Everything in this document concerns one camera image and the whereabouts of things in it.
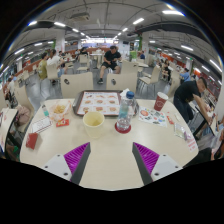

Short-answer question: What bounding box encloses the clear blue-capped water bottle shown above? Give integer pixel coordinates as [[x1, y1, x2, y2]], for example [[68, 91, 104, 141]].
[[115, 90, 136, 132]]

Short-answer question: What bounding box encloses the pink bag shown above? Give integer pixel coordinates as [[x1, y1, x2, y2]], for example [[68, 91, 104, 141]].
[[14, 104, 32, 127]]

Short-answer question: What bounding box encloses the white table card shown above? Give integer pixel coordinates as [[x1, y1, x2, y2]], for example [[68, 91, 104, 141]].
[[30, 115, 54, 134]]

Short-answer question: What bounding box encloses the beige side chair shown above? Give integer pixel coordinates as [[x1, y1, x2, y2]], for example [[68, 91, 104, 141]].
[[14, 85, 36, 124]]

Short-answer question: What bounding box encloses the neighbouring beige table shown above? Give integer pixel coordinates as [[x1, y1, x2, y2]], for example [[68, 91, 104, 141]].
[[0, 108, 18, 153]]

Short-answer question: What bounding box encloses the person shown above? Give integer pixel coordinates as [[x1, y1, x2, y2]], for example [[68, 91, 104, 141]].
[[173, 77, 214, 124], [162, 59, 172, 81], [179, 68, 191, 83], [97, 45, 123, 85], [6, 78, 19, 108], [46, 49, 66, 78], [37, 52, 49, 80]]

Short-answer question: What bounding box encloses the beige chair with hole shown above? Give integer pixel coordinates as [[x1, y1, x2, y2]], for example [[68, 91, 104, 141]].
[[60, 71, 94, 99], [105, 72, 138, 94]]

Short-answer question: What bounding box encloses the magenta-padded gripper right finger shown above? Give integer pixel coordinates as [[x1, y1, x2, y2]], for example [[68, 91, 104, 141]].
[[131, 142, 183, 186]]

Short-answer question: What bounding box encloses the small clear sanitizer bottle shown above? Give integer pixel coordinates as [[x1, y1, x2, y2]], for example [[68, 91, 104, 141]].
[[41, 104, 50, 118]]

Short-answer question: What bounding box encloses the ceiling air conditioner unit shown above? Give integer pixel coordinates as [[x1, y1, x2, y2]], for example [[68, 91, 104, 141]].
[[69, 12, 91, 23]]

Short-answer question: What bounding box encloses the beige dining chairs group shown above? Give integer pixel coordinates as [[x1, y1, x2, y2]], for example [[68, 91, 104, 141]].
[[19, 53, 183, 98]]

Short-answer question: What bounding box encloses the colourful sticker sheet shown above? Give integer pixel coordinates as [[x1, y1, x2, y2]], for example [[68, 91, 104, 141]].
[[138, 105, 168, 128]]

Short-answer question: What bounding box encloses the cream plastic cup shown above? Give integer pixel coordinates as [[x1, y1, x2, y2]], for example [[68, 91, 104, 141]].
[[82, 110, 106, 139]]

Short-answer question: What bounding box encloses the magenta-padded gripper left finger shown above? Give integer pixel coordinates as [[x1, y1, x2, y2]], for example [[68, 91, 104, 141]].
[[40, 142, 92, 186]]

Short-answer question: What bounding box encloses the round red coaster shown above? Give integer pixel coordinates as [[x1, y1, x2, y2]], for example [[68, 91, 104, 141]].
[[114, 121, 132, 135]]

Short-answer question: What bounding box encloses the crumpled white napkin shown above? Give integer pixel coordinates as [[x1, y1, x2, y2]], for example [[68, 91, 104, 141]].
[[119, 88, 131, 99]]

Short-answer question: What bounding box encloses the ceiling lights group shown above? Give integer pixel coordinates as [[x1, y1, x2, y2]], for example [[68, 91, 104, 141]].
[[0, 8, 224, 84]]

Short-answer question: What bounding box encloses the red paper drink cup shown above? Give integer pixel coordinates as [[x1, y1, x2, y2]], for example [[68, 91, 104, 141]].
[[153, 91, 169, 112]]

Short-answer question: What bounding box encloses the dark brown food tray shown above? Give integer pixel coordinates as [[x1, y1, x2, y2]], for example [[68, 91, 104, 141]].
[[72, 89, 140, 118]]

